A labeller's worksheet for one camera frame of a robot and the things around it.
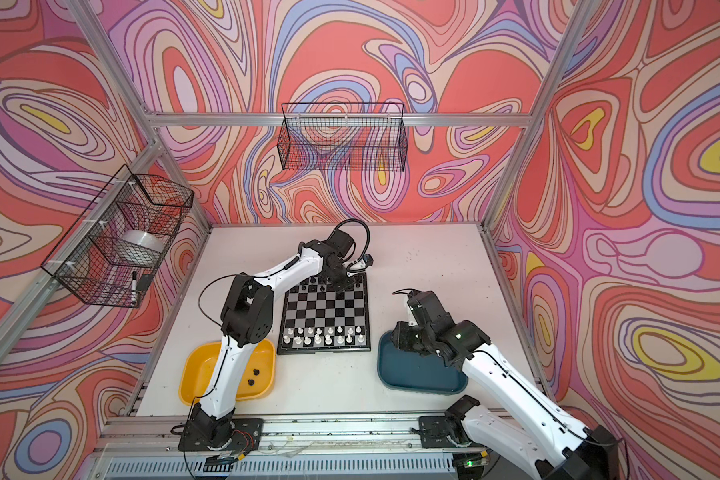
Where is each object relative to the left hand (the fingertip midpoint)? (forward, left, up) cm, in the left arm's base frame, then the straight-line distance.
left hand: (353, 280), depth 99 cm
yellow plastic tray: (-28, +43, -3) cm, 51 cm away
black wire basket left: (-10, +59, +26) cm, 66 cm away
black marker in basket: (-17, +53, +22) cm, 60 cm away
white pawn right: (-17, -2, -1) cm, 17 cm away
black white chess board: (-13, +12, -3) cm, 18 cm away
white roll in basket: (-7, +50, +28) cm, 57 cm away
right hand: (-26, -12, +8) cm, 30 cm away
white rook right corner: (-20, -2, -1) cm, 21 cm away
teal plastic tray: (-30, -15, +2) cm, 34 cm away
